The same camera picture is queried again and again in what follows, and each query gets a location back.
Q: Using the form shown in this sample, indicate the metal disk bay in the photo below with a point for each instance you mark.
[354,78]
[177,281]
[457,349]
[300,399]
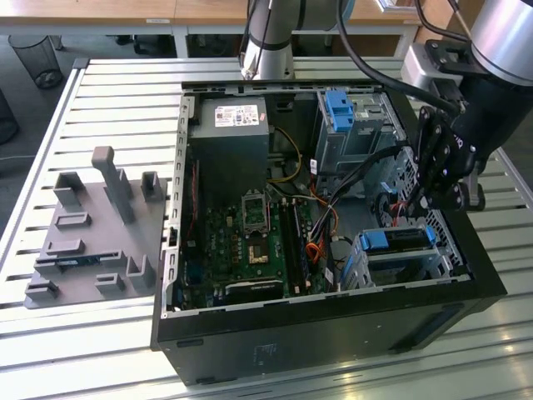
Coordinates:
[391,271]

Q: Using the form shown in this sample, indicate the green RAM stick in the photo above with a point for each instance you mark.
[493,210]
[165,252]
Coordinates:
[79,261]

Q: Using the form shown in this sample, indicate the grey power supply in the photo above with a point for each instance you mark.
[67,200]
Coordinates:
[229,158]

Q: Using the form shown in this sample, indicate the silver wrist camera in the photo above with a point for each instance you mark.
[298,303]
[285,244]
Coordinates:
[416,66]

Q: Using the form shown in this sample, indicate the metal optical drive cage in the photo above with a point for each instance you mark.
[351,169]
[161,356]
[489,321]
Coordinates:
[333,146]

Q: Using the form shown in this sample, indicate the CPU socket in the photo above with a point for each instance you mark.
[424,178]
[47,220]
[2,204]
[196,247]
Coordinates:
[245,208]

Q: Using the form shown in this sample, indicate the wooden desk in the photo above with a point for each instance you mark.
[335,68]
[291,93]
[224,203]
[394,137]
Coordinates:
[83,10]
[375,12]

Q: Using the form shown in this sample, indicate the black heatsink card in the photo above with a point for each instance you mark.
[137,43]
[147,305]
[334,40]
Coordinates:
[254,289]

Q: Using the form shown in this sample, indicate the grey parts rack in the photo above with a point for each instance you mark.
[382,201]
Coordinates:
[100,233]

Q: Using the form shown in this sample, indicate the black mesh wastebasket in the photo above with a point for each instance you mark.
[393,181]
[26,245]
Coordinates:
[35,58]

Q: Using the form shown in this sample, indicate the brown wooden cabinet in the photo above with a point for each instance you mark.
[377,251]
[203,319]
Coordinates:
[443,12]

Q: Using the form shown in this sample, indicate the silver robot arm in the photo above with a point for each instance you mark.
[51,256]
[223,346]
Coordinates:
[270,25]

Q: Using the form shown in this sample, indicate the black PC case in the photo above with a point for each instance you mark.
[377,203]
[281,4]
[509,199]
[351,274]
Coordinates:
[291,333]

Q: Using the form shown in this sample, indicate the green motherboard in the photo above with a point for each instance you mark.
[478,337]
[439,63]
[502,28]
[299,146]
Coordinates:
[220,250]

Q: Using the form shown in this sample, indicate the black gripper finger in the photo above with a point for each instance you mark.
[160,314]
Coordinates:
[433,150]
[451,196]

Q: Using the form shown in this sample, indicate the hard disk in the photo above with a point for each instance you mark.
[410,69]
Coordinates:
[399,239]

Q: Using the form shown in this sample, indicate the blue drive latch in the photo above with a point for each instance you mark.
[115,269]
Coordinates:
[339,110]

